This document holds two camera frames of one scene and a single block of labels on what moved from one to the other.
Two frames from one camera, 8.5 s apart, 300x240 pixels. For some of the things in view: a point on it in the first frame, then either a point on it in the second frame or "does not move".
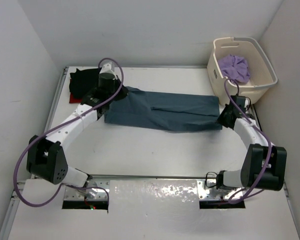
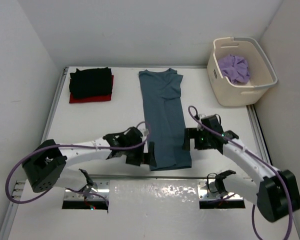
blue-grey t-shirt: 165,112 -> 164,118
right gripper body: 222,117 -> 201,141
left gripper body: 116,83 -> 136,155
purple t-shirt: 235,67 does not move
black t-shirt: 83,82 does not move
